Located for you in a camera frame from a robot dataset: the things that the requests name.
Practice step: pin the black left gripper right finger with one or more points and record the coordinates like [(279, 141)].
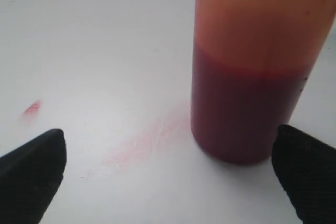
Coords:
[(305, 168)]

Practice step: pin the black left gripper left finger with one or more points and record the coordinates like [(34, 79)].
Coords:
[(31, 176)]

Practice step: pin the red sauce squeeze bottle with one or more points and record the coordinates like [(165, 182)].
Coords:
[(251, 62)]

